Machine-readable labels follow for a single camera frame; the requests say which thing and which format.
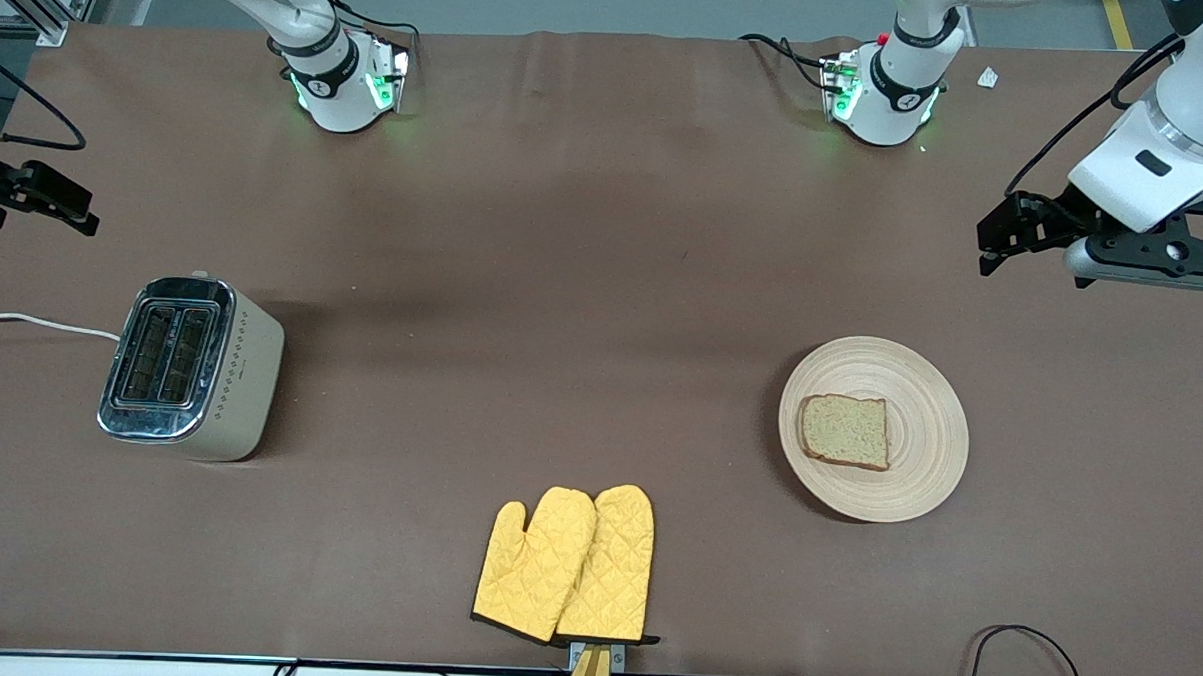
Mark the wooden stick on metal bracket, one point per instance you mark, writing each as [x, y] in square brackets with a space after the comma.
[590, 673]

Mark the round wooden plate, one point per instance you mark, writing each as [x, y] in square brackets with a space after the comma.
[928, 429]

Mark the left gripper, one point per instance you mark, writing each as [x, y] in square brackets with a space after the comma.
[1063, 212]

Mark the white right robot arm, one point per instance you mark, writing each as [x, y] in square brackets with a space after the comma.
[330, 78]

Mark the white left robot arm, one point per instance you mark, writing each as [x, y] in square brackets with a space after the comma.
[900, 88]

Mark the yellow quilted oven mitt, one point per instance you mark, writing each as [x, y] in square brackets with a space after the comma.
[533, 566]
[613, 569]

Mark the beige chrome two-slot toaster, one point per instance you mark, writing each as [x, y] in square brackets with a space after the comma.
[235, 375]

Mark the small white paper scrap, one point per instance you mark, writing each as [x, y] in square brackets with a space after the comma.
[988, 77]

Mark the brown bread toast slice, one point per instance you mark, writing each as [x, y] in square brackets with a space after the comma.
[846, 432]

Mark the brown table mat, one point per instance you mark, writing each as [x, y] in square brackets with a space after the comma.
[564, 277]

